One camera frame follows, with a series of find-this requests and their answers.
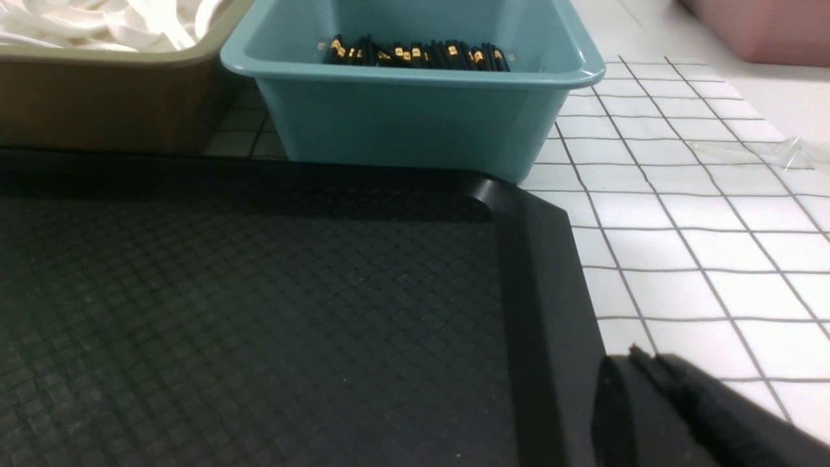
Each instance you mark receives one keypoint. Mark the black plastic serving tray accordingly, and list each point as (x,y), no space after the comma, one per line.
(225,312)

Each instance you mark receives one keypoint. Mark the blue chopstick bin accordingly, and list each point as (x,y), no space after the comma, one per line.
(491,122)

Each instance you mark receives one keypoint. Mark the black chopsticks pile in bin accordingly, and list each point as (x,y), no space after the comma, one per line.
(433,55)

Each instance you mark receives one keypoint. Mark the olive brown spoon bin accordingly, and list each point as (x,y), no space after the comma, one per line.
(160,103)

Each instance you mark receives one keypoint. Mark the pink container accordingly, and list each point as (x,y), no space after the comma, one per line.
(790,33)

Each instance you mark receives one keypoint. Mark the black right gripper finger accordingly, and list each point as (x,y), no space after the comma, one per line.
(660,410)

